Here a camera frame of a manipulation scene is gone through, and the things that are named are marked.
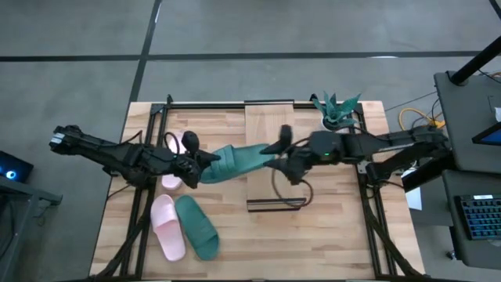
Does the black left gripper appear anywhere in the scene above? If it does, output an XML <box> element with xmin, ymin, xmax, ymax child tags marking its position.
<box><xmin>171</xmin><ymin>131</ymin><xmax>222</xmax><ymax>173</ymax></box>

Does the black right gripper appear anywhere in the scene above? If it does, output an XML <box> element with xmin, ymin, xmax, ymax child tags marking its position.
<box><xmin>259</xmin><ymin>124</ymin><xmax>312</xmax><ymax>174</ymax></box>

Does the green rubber slide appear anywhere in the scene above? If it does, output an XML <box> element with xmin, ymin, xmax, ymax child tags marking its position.
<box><xmin>174</xmin><ymin>194</ymin><xmax>221</xmax><ymax>262</ymax></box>
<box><xmin>199</xmin><ymin>143</ymin><xmax>277</xmax><ymax>185</ymax></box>

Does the pink rubber slide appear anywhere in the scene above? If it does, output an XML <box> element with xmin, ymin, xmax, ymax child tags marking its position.
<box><xmin>160</xmin><ymin>131</ymin><xmax>187</xmax><ymax>192</ymax></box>
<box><xmin>150</xmin><ymin>193</ymin><xmax>187</xmax><ymax>262</ymax></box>

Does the white plant pot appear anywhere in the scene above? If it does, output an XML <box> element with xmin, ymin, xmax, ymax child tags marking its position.
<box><xmin>320</xmin><ymin>115</ymin><xmax>355</xmax><ymax>133</ymax></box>

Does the green snake plant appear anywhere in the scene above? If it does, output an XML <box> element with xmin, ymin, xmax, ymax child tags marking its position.
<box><xmin>312</xmin><ymin>91</ymin><xmax>362</xmax><ymax>132</ymax></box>

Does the white paper sheet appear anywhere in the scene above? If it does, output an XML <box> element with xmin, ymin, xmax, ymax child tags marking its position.
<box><xmin>401</xmin><ymin>166</ymin><xmax>424</xmax><ymax>212</ymax></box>

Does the grey metal stand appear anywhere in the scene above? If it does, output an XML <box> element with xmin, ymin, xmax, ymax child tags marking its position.
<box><xmin>0</xmin><ymin>175</ymin><xmax>63</xmax><ymax>282</ymax></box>

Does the black device with blue light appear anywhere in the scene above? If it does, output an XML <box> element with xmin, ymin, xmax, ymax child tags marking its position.
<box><xmin>0</xmin><ymin>150</ymin><xmax>34</xmax><ymax>183</ymax></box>

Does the backlit computer keyboard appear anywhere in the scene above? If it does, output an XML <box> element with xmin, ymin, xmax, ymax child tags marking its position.
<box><xmin>456</xmin><ymin>194</ymin><xmax>501</xmax><ymax>240</ymax></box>

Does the tablet with blue screen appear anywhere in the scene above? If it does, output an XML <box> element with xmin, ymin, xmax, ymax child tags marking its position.
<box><xmin>471</xmin><ymin>121</ymin><xmax>501</xmax><ymax>147</ymax></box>

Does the black pole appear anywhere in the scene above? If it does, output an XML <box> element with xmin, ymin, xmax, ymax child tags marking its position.
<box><xmin>449</xmin><ymin>34</ymin><xmax>501</xmax><ymax>85</ymax></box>

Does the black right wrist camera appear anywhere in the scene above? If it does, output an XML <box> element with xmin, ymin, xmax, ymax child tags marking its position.
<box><xmin>287</xmin><ymin>166</ymin><xmax>312</xmax><ymax>186</ymax></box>

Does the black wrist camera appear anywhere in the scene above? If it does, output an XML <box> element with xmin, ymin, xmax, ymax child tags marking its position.
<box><xmin>287</xmin><ymin>166</ymin><xmax>312</xmax><ymax>186</ymax></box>
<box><xmin>180</xmin><ymin>168</ymin><xmax>201</xmax><ymax>190</ymax></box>

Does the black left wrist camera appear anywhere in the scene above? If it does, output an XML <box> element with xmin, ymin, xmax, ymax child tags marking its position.
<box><xmin>180</xmin><ymin>168</ymin><xmax>201</xmax><ymax>190</ymax></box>

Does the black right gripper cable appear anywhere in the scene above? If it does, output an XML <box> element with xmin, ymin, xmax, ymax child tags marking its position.
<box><xmin>271</xmin><ymin>136</ymin><xmax>314</xmax><ymax>208</ymax></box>

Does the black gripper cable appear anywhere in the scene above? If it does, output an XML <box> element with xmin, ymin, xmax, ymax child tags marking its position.
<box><xmin>271</xmin><ymin>136</ymin><xmax>314</xmax><ymax>208</ymax></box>
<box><xmin>163</xmin><ymin>131</ymin><xmax>182</xmax><ymax>156</ymax></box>

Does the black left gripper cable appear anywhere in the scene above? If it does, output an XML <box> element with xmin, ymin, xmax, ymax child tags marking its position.
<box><xmin>163</xmin><ymin>131</ymin><xmax>182</xmax><ymax>156</ymax></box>

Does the wooden shelf black metal frame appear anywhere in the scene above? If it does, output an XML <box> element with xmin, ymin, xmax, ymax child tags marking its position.
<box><xmin>244</xmin><ymin>99</ymin><xmax>307</xmax><ymax>212</ymax></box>

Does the black aluminium table frame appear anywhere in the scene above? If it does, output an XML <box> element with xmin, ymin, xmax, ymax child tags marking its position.
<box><xmin>92</xmin><ymin>93</ymin><xmax>424</xmax><ymax>281</ymax></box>

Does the yellow cable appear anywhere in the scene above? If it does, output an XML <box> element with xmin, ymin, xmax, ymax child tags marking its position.
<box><xmin>398</xmin><ymin>107</ymin><xmax>445</xmax><ymax>132</ymax></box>

